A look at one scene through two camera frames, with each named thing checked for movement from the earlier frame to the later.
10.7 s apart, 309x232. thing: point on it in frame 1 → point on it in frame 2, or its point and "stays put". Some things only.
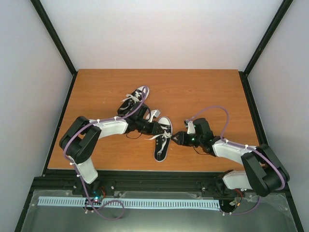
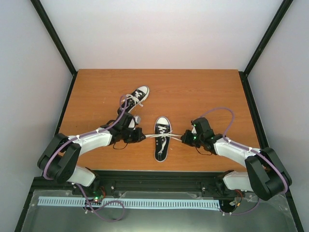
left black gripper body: x=146 y=129 → x=131 y=138
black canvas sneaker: x=162 y=141 stays put
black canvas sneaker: x=139 y=95 stays put
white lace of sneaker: x=165 y=135 stays put
